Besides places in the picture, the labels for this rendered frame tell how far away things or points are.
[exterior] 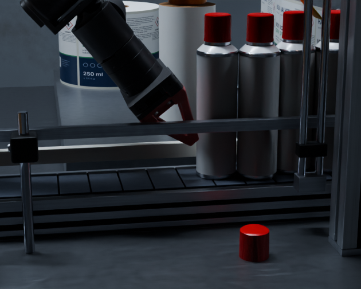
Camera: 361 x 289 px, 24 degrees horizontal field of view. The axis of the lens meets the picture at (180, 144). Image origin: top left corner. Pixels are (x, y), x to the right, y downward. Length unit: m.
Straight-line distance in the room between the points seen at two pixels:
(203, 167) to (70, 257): 0.21
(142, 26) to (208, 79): 0.58
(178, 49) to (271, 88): 0.28
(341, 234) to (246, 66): 0.23
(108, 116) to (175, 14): 0.22
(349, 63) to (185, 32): 0.41
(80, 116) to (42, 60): 3.02
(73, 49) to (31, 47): 2.80
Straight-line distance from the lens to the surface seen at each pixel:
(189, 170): 1.09
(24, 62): 4.42
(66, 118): 1.37
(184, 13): 1.26
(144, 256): 0.95
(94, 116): 1.38
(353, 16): 0.90
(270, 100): 1.03
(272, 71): 1.02
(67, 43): 1.61
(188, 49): 1.27
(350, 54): 0.91
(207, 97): 1.03
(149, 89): 0.98
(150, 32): 1.61
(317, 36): 1.31
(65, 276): 0.91
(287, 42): 1.05
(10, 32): 4.41
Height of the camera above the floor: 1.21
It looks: 16 degrees down
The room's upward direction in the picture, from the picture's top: straight up
